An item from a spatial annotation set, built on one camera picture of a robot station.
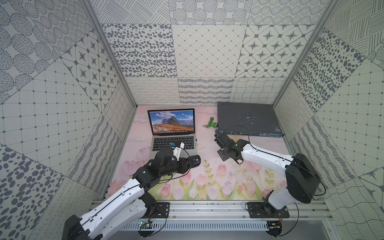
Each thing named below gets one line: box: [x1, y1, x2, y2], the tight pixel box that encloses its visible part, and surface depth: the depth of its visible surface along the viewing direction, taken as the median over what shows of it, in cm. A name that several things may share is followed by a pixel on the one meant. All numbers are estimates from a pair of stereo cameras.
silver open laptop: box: [147, 108, 197, 159], surface depth 100 cm
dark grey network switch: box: [217, 102, 285, 137], surface depth 110 cm
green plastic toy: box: [202, 116, 218, 128], surface depth 109 cm
